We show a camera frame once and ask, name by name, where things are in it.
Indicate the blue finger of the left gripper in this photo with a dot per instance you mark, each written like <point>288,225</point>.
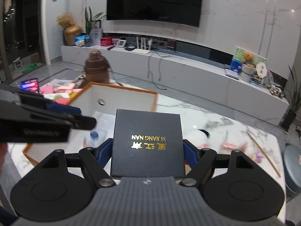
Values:
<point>59,108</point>

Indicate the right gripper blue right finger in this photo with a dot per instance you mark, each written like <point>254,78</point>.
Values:
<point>191,154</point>

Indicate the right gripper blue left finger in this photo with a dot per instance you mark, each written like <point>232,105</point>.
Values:
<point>103,153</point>

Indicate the crochet bunny doll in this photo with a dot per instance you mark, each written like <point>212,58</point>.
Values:
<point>248,149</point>

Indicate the black gift box gold lettering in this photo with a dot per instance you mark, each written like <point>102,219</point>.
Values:
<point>147,145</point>

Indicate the panda plush pink striped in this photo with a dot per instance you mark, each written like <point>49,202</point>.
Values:
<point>198,137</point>

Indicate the large orange storage box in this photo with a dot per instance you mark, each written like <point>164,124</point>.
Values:
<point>100,101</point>

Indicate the smartphone with lit screen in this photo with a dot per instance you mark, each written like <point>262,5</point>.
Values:
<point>31,85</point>

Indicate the white marble tv cabinet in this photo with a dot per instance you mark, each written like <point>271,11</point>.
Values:
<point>190,76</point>

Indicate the wooden stick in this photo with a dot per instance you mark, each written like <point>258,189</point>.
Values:
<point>265,154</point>

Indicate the white wifi router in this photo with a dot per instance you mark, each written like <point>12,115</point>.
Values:
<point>142,46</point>

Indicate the gold vase dried flowers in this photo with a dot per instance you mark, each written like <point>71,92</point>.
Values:
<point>70,29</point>

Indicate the silver laptop on cabinet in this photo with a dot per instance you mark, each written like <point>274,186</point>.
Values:
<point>231,73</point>

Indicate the grey round stool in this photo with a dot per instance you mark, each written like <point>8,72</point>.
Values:
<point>292,170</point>

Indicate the teddy bear in pot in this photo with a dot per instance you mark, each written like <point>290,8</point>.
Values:
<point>247,68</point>

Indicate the potted green plant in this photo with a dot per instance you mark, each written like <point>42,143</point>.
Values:
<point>294,101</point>

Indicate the round paper fan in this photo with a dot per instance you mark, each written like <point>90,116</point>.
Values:
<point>261,69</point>

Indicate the green landscape painting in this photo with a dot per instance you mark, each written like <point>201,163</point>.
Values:
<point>236,62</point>

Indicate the black television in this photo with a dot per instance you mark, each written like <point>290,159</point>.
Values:
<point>186,12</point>

